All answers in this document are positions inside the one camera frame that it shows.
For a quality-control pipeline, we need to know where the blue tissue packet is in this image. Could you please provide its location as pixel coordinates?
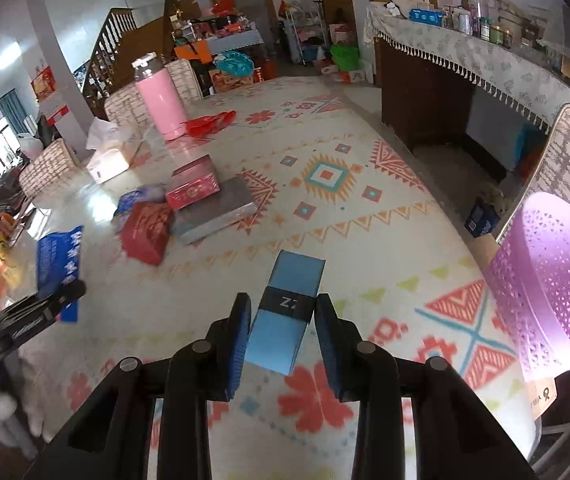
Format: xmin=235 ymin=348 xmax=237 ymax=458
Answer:
xmin=114 ymin=185 xmax=166 ymax=218

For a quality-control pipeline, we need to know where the dark wooden sideboard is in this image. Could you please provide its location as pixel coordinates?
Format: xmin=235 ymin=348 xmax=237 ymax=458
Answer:
xmin=377 ymin=40 xmax=526 ymax=183

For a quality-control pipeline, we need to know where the white tissue box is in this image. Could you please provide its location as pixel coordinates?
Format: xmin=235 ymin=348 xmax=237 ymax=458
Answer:
xmin=85 ymin=117 xmax=143 ymax=184

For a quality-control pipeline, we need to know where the blue wipes packet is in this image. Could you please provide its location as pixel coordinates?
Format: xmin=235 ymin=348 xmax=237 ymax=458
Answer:
xmin=410 ymin=8 xmax=446 ymax=26

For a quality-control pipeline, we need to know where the grey flat box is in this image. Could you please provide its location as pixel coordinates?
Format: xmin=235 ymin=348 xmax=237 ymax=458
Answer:
xmin=170 ymin=176 xmax=259 ymax=246

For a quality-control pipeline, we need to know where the purple plastic basket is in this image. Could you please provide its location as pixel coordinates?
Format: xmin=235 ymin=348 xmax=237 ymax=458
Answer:
xmin=484 ymin=192 xmax=570 ymax=382

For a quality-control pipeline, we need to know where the wooden staircase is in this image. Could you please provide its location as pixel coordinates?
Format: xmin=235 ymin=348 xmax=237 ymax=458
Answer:
xmin=82 ymin=0 xmax=228 ymax=121

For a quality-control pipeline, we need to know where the red wall calendar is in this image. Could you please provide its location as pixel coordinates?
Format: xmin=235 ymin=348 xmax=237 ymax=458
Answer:
xmin=31 ymin=66 xmax=56 ymax=103

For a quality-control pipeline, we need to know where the checkered cloth table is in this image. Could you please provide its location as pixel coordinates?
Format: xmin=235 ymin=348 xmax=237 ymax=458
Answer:
xmin=205 ymin=29 xmax=266 ymax=56

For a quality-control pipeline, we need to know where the person's left forearm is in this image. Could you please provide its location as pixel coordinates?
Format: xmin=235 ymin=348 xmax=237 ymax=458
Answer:
xmin=0 ymin=355 xmax=48 ymax=461

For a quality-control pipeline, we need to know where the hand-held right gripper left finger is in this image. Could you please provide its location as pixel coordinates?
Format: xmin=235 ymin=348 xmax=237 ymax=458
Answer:
xmin=25 ymin=292 xmax=253 ymax=480

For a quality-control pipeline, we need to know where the patterned tablecloth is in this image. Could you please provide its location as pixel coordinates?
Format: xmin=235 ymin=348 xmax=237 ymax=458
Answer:
xmin=30 ymin=77 xmax=538 ymax=480

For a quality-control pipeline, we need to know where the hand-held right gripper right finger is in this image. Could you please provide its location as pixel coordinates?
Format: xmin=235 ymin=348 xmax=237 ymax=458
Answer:
xmin=314 ymin=294 xmax=536 ymax=480

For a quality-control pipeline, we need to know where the leaf print fringed cloth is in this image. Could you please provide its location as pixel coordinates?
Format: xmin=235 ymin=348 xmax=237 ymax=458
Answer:
xmin=369 ymin=2 xmax=570 ymax=136

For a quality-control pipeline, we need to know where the blue box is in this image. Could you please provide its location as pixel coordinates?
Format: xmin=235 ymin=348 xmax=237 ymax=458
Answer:
xmin=36 ymin=226 xmax=86 ymax=323

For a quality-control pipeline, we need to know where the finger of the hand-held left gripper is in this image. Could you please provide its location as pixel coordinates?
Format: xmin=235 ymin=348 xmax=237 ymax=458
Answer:
xmin=0 ymin=280 xmax=88 ymax=356

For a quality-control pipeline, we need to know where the wooden door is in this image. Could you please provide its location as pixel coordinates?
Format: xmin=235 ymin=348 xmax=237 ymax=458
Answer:
xmin=222 ymin=0 xmax=278 ymax=68

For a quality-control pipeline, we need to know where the red plastic bag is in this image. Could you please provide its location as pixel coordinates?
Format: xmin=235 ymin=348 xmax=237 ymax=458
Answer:
xmin=185 ymin=110 xmax=238 ymax=138

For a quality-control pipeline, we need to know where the teal bag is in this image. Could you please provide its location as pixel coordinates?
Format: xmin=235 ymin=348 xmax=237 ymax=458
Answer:
xmin=215 ymin=51 xmax=254 ymax=77

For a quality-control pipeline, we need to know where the pink thermos bottle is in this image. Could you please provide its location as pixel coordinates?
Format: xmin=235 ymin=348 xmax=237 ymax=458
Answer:
xmin=132 ymin=52 xmax=189 ymax=142

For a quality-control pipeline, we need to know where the green basin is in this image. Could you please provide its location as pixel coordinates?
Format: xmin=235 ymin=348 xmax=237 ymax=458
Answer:
xmin=330 ymin=44 xmax=360 ymax=72

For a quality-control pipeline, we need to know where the white shelf rack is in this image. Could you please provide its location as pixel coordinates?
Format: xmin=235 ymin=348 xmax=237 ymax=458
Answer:
xmin=285 ymin=5 xmax=326 ymax=66

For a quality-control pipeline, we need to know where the small red patterned box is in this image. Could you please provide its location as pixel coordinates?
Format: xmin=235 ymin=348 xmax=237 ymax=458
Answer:
xmin=165 ymin=155 xmax=222 ymax=211

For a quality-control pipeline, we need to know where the long red box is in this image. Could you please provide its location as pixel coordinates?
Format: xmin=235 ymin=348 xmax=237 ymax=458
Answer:
xmin=121 ymin=202 xmax=176 ymax=267

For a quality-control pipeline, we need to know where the patterned chair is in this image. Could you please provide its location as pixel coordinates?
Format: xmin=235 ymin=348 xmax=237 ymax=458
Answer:
xmin=165 ymin=59 xmax=204 ymax=103
xmin=104 ymin=82 xmax=158 ymax=126
xmin=19 ymin=140 xmax=83 ymax=201

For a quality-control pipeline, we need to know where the flat cardboard piece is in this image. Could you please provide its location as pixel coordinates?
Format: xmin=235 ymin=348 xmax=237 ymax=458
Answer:
xmin=525 ymin=377 xmax=558 ymax=421

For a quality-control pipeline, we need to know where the orange bag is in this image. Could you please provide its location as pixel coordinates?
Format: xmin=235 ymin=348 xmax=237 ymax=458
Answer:
xmin=175 ymin=42 xmax=212 ymax=63

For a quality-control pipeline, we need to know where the teal plastic bin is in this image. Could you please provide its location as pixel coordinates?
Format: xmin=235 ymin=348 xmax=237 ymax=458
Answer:
xmin=512 ymin=122 xmax=548 ymax=171

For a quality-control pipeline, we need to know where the dark blue carton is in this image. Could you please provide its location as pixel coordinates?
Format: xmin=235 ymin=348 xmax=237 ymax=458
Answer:
xmin=465 ymin=197 xmax=502 ymax=238

